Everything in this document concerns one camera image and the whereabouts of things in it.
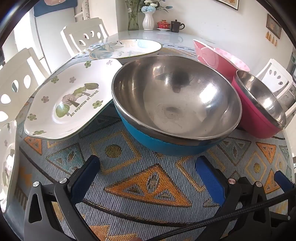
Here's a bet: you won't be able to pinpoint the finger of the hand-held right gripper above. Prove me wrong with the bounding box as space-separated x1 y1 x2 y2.
269 171 296 229

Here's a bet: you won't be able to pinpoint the white refrigerator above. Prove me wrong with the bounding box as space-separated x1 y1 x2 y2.
32 14 80 72

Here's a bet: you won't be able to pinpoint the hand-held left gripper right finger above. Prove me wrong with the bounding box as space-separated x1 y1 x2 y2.
195 156 272 241

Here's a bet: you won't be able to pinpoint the white ribbed vase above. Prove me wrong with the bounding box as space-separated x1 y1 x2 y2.
142 12 155 31

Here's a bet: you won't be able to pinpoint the blue and white artificial flowers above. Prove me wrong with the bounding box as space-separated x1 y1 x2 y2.
140 0 173 14

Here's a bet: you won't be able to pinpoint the dried flower stems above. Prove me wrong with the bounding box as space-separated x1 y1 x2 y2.
125 0 142 10

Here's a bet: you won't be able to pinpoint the white scalloped plate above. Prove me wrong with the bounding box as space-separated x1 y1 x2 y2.
0 120 18 212

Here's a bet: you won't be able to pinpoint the pink steel bowl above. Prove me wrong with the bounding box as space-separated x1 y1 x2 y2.
231 70 287 139

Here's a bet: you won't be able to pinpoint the white plate with tree print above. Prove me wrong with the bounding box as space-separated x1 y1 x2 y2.
24 58 123 140

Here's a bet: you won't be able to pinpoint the large framed wall picture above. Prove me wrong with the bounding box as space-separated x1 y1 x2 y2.
213 0 239 11

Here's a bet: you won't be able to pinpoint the green glass vase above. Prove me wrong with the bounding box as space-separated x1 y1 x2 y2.
127 7 140 31

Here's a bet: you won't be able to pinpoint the black braided cable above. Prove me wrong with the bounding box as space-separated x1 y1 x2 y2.
148 191 296 241

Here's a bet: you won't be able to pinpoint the orange hanging ornaments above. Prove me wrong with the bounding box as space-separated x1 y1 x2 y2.
267 31 279 47

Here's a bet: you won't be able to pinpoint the oval plate with leaf print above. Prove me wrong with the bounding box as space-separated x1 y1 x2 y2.
89 39 163 65

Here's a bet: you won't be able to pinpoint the white dining chair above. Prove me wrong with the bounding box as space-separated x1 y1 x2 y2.
0 47 50 130
60 17 110 58
275 88 296 119
255 58 296 98

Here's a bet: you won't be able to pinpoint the blue and pink cloth cover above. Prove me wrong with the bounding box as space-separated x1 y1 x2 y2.
33 0 78 18

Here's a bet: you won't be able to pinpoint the patterned woven table mat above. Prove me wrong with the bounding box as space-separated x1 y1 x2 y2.
5 43 293 241

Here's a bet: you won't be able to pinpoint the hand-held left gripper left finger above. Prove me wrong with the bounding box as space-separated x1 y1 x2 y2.
24 155 101 241

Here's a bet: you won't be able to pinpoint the small framed wall picture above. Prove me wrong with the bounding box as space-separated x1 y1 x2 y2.
266 13 282 39

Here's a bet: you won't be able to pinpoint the light pink plastic bowl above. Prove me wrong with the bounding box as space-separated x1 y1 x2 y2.
193 39 251 82

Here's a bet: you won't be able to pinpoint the dark brown mug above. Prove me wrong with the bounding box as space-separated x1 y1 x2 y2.
171 19 185 33

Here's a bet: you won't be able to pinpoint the blue steel bowl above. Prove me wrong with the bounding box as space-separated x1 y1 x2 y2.
111 55 243 156

